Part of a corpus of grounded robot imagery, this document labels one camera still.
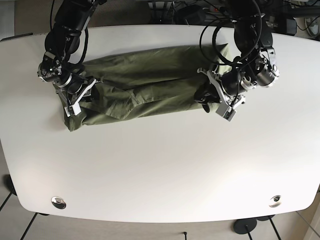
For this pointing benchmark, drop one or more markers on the right silver table grommet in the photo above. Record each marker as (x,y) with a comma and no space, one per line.
(275,201)

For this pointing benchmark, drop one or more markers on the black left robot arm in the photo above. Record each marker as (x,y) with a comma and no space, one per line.
(256,66)

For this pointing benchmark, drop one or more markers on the olive green T-shirt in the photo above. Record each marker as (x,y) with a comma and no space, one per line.
(145,83)

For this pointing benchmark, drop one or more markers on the silver table grommet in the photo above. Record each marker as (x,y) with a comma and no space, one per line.
(275,201)
(58,202)

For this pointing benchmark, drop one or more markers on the grey multi-socket box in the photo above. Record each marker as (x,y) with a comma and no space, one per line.
(190,15)

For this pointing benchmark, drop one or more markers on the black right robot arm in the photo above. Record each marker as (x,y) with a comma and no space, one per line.
(66,46)

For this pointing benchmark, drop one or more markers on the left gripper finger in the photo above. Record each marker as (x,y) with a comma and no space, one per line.
(205,97)

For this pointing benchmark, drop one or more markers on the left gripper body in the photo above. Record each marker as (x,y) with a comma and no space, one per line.
(228,103)

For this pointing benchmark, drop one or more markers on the left black table leg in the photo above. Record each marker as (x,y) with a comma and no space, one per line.
(28,226)

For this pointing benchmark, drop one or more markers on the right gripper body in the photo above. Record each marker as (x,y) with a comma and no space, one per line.
(76,91)

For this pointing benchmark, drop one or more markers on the black round stand base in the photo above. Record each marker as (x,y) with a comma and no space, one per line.
(244,226)

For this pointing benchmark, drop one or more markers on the left silver table grommet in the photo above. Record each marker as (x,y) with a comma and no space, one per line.
(58,202)

